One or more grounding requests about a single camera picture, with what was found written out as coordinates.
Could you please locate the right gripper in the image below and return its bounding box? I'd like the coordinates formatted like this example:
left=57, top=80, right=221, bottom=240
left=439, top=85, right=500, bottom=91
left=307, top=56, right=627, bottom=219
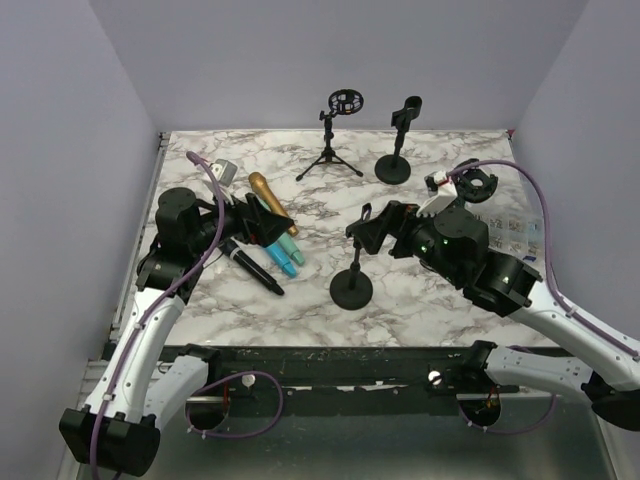
left=352, top=198, right=464, bottom=285

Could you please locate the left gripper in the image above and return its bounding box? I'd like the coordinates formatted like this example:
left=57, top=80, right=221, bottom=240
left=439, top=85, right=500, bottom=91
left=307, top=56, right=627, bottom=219
left=189, top=184, right=294, bottom=255

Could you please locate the mint green microphone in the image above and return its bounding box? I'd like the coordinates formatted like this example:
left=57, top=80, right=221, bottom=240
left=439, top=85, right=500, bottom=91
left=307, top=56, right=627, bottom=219
left=278, top=233, right=305, bottom=266

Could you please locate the blue microphone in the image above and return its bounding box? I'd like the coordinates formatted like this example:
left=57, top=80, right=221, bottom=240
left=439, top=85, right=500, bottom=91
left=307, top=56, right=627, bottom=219
left=264, top=242, right=297, bottom=278

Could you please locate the gold microphone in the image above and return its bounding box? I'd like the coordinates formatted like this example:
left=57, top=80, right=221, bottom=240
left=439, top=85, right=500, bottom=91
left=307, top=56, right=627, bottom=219
left=248, top=171, right=292, bottom=219

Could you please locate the black microphone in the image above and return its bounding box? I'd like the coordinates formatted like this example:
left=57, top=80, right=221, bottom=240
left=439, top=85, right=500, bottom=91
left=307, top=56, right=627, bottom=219
left=219, top=239, right=285, bottom=296

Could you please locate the black round-base clip stand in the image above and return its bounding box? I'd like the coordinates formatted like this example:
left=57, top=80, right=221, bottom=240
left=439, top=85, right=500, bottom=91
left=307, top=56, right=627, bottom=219
left=374, top=96, right=422, bottom=185

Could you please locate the black round-base shock-mount stand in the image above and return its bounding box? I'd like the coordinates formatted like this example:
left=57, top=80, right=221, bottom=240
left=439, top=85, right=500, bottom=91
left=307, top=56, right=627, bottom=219
left=452, top=167, right=498, bottom=207

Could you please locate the black tripod mic stand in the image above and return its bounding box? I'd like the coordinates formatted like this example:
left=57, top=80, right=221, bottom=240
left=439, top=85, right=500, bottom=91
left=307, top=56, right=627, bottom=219
left=295, top=89, right=364, bottom=182

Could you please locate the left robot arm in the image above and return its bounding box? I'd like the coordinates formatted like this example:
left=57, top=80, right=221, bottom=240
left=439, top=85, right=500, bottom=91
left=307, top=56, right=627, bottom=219
left=59, top=187, right=293, bottom=477

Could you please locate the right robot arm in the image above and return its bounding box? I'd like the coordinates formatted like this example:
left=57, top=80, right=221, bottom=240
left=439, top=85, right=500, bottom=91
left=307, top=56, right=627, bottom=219
left=346, top=201, right=639, bottom=431

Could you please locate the clear plastic screw box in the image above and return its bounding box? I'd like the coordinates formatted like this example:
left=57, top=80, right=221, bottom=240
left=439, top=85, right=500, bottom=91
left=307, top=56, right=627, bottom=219
left=472, top=166, right=545, bottom=264

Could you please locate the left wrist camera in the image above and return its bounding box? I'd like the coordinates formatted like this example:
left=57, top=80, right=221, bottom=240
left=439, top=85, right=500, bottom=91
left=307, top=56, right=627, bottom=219
left=209, top=159, right=238, bottom=202

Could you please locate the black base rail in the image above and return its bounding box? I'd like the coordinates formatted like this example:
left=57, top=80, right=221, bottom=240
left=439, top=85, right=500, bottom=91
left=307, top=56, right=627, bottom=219
left=160, top=344, right=501, bottom=418

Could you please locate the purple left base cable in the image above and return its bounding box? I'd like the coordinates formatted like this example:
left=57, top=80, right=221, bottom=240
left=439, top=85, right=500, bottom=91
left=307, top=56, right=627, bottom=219
left=187, top=369, right=286, bottom=440

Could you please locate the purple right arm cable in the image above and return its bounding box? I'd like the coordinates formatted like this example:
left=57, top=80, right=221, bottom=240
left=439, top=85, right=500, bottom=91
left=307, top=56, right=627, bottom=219
left=444, top=158, right=640, bottom=357

